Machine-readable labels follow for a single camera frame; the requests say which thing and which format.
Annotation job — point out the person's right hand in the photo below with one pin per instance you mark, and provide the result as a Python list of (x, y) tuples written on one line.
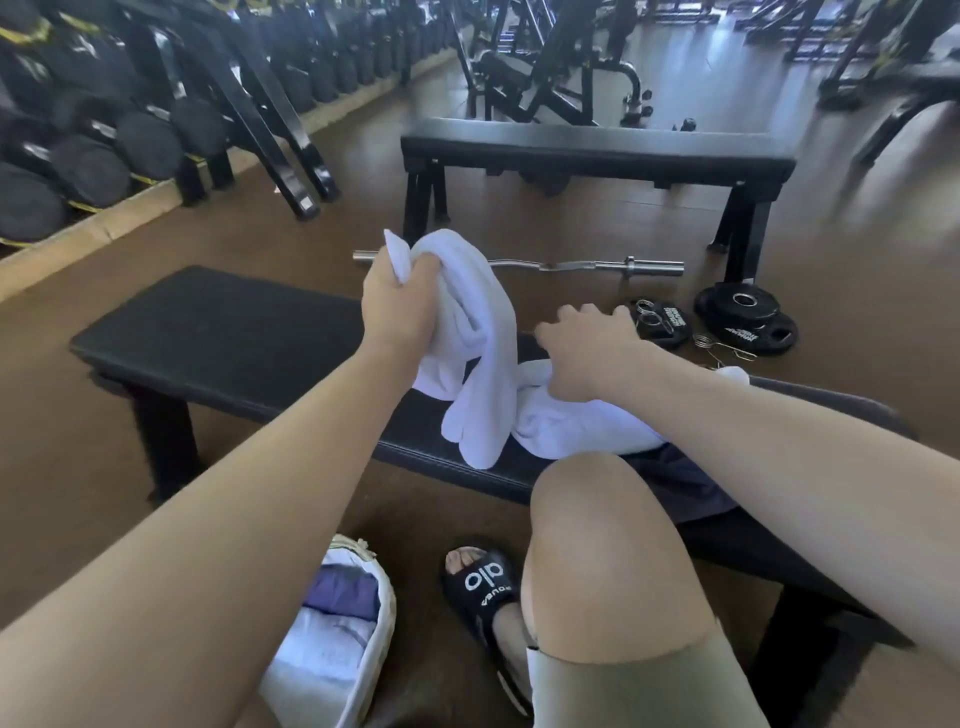
[(592, 352)]

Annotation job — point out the person's left hand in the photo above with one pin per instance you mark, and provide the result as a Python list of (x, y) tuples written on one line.
[(394, 311)]

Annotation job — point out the person's right fingers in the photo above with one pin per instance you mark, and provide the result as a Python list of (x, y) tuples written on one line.
[(577, 322)]

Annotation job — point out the person's left fingers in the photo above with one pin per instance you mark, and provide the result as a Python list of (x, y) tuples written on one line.
[(427, 274)]

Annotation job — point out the white towel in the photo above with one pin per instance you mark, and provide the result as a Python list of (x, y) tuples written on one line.
[(480, 352)]

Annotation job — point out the person's left forearm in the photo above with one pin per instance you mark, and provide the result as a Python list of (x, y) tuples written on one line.
[(225, 540)]

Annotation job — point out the person's right forearm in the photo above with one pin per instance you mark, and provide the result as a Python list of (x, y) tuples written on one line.
[(787, 465)]

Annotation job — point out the chrome curl bar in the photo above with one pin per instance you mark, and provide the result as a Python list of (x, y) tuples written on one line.
[(600, 265)]

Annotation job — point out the metal spring collar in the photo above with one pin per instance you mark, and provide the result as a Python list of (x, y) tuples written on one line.
[(711, 345), (649, 311)]

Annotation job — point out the small black weight plate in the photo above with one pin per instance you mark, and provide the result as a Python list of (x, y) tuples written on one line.
[(671, 326)]

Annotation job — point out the black padded flat bench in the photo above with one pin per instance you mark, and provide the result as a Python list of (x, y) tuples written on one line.
[(600, 154), (240, 345)]

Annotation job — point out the large black weight plate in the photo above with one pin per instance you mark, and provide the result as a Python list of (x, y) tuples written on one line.
[(757, 337)]

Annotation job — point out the dark blue cloth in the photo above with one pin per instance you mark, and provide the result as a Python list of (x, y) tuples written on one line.
[(682, 480)]

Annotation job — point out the person's leg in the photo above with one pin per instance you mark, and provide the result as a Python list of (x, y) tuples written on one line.
[(607, 555)]

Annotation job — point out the black adjustable bench machine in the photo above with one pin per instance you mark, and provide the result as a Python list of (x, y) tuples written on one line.
[(547, 67)]

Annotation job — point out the black slide sandal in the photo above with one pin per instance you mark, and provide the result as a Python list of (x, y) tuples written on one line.
[(480, 592)]

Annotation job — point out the person's foot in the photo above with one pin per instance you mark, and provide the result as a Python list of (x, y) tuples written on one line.
[(514, 637)]

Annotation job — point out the purple folded cloth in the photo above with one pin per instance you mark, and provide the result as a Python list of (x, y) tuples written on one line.
[(341, 592)]

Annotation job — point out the row of black dumbbells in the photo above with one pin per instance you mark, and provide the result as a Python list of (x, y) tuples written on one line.
[(82, 165)]

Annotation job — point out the olive green shorts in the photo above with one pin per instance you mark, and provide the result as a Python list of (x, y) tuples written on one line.
[(637, 686)]

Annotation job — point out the white open bag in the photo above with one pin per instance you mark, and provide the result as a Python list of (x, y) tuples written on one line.
[(371, 645)]

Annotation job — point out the white folded cloth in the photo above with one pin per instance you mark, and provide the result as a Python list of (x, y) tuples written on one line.
[(322, 656)]

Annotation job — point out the black dumbbell rack frame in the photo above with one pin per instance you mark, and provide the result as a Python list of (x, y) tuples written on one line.
[(262, 120)]

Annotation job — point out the black gym machine frame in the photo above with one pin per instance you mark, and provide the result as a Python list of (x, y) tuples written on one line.
[(885, 60)]

